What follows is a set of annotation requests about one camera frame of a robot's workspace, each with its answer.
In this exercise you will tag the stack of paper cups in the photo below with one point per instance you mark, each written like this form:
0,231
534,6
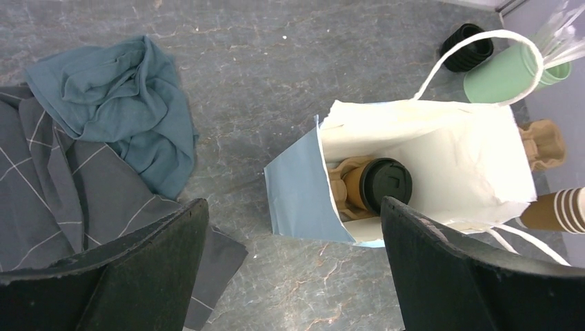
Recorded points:
561,211

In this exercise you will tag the light blue paper bag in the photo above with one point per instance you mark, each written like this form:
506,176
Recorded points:
467,162

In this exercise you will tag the brown pulp cup carrier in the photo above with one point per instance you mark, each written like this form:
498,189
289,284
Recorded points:
339,190

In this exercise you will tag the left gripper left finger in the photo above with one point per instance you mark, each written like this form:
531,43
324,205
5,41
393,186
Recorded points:
140,281

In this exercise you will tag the stack of black lids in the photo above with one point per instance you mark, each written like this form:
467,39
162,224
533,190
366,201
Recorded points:
469,56

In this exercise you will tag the white wrapped straws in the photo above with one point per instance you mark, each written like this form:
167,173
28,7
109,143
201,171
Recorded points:
557,38

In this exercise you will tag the dark grey checked cloth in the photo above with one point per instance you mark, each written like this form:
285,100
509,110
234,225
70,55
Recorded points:
61,197

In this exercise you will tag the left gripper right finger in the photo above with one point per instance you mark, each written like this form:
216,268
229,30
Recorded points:
446,280

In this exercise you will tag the brown paper coffee cup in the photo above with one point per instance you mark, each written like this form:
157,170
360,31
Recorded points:
354,181

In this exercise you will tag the blue crumpled cloth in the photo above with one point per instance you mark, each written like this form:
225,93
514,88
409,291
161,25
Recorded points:
127,95

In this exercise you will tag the green cup holder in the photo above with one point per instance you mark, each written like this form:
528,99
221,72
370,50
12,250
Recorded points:
502,77

